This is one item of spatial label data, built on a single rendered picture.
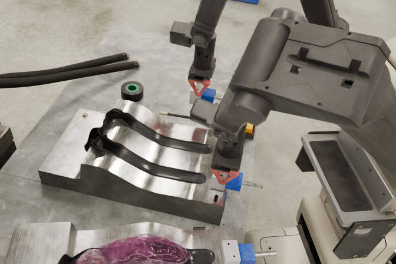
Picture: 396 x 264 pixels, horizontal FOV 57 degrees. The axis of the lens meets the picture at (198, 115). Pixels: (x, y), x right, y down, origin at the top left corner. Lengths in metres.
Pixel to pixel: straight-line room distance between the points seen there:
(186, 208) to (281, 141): 1.54
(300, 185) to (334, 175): 1.35
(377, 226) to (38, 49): 2.73
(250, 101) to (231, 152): 0.50
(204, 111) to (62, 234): 0.41
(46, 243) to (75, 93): 0.64
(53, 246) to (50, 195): 0.24
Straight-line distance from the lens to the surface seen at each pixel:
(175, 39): 1.04
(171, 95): 1.34
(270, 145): 2.38
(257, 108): 0.35
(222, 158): 0.85
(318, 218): 1.10
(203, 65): 1.05
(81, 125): 1.15
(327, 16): 0.81
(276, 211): 2.07
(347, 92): 0.32
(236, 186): 0.94
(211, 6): 0.86
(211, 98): 1.13
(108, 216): 1.01
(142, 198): 0.99
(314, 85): 0.33
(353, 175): 0.91
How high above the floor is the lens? 1.66
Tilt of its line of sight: 42 degrees down
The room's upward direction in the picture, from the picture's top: 8 degrees clockwise
